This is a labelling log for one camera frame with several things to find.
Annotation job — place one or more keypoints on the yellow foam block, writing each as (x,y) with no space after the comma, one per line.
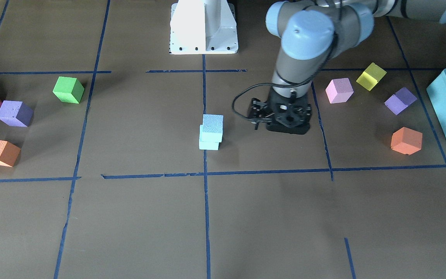
(371,76)

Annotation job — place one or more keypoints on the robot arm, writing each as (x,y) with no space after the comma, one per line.
(311,33)

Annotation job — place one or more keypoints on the green foam block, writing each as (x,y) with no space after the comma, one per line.
(68,89)

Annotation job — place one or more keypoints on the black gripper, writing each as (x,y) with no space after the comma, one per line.
(257,109)

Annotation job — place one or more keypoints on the purple foam block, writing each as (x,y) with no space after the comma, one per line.
(15,113)
(400,101)

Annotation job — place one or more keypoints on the light blue foam block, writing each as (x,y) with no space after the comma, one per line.
(208,145)

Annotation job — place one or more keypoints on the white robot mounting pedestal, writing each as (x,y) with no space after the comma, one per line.
(200,27)

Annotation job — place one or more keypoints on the pink foam block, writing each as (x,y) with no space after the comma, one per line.
(339,90)

